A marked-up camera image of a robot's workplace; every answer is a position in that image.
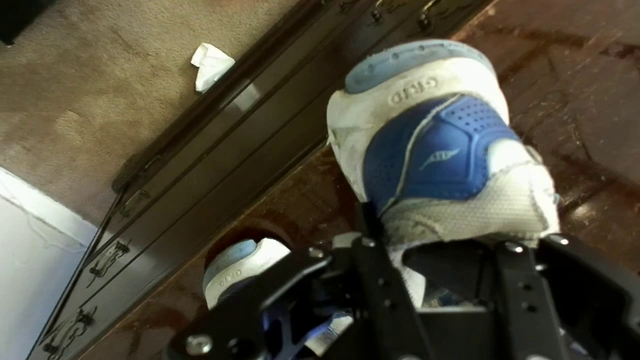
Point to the white blue running sneaker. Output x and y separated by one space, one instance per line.
432 146
241 263

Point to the dark wooden cabinet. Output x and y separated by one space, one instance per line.
587 101

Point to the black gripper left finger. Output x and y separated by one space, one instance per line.
390 307

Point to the crumpled white tissue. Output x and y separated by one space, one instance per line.
212 65

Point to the dark low furniture edge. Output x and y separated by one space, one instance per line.
22 16

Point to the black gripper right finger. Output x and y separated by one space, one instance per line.
533 300

